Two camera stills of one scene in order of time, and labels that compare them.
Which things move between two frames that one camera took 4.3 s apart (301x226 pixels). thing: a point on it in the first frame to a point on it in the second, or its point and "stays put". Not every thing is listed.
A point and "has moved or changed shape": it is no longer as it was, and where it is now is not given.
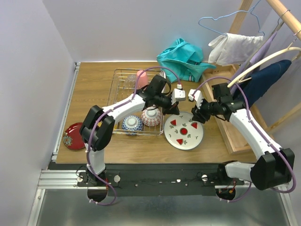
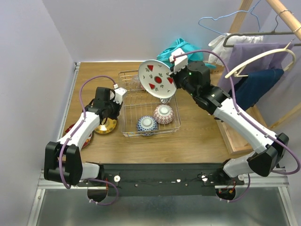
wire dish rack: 123,85 to 139,103
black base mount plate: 153,180 stays put
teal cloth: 185,60 stays put
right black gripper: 197,113 to 174,76
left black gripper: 171,109 to 113,110
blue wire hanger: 216,19 stays put
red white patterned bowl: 151,116 has moved or changed shape
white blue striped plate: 162,73 has moved or changed shape
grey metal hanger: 280,23 to 262,33
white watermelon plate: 182,132 to 154,76
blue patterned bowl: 132,125 to 146,125
